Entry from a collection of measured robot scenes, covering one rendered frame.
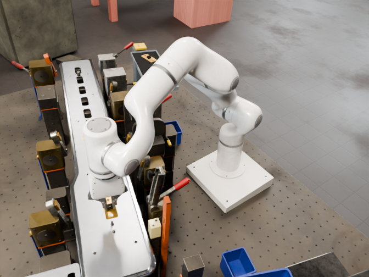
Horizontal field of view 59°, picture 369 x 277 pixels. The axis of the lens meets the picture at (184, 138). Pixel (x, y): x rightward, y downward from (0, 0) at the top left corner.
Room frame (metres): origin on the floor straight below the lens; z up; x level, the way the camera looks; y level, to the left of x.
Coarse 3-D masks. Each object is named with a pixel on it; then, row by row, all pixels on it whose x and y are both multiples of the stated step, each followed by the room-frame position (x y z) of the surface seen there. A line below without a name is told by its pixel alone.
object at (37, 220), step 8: (32, 216) 0.59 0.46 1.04; (40, 216) 0.60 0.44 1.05; (48, 216) 0.60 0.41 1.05; (32, 224) 0.56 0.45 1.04; (40, 224) 0.57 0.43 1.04; (48, 224) 0.57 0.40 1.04; (56, 224) 0.58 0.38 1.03; (32, 232) 0.55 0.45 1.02; (40, 232) 0.56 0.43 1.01; (48, 232) 0.57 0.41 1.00; (56, 232) 0.58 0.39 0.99; (40, 240) 0.56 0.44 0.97; (48, 240) 0.56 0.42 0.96; (56, 240) 0.57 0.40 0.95; (40, 248) 0.55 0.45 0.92; (48, 248) 0.57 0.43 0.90; (56, 248) 0.58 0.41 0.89; (64, 248) 0.59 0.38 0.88; (40, 256) 0.55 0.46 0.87
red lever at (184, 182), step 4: (184, 180) 0.72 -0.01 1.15; (188, 180) 0.72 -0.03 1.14; (176, 184) 0.71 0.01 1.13; (180, 184) 0.71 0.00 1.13; (184, 184) 0.71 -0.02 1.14; (172, 188) 0.71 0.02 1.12; (176, 188) 0.70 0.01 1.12; (180, 188) 0.70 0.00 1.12; (164, 192) 0.70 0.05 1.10; (168, 192) 0.70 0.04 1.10; (172, 192) 0.70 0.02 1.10; (160, 196) 0.69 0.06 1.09; (164, 196) 0.69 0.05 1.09; (160, 200) 0.68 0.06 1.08
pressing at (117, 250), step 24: (72, 72) 1.56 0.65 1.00; (72, 96) 1.33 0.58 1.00; (96, 96) 1.35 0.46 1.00; (72, 120) 1.14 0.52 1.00; (72, 144) 0.99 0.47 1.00; (72, 192) 0.74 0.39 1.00; (96, 216) 0.65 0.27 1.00; (120, 216) 0.66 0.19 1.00; (96, 240) 0.56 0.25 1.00; (120, 240) 0.57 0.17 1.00; (144, 240) 0.57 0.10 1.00; (96, 264) 0.48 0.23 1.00; (120, 264) 0.48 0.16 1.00; (144, 264) 0.49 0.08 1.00
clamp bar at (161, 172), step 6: (156, 168) 0.70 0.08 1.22; (162, 168) 0.70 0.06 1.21; (150, 174) 0.67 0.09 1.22; (156, 174) 0.68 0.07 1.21; (162, 174) 0.67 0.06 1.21; (156, 180) 0.67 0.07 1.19; (162, 180) 0.67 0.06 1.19; (156, 186) 0.67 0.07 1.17; (150, 192) 0.69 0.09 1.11; (156, 192) 0.67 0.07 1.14; (150, 198) 0.69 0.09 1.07; (156, 198) 0.67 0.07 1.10; (150, 204) 0.67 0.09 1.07; (156, 204) 0.67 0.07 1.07
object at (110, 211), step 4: (108, 204) 0.63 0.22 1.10; (112, 204) 0.63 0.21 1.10; (104, 208) 0.62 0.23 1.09; (108, 208) 0.61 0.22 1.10; (112, 208) 0.62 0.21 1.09; (108, 212) 0.60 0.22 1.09; (112, 212) 0.61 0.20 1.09; (116, 212) 0.61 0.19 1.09; (108, 216) 0.59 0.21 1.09; (112, 216) 0.59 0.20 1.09; (116, 216) 0.59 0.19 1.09
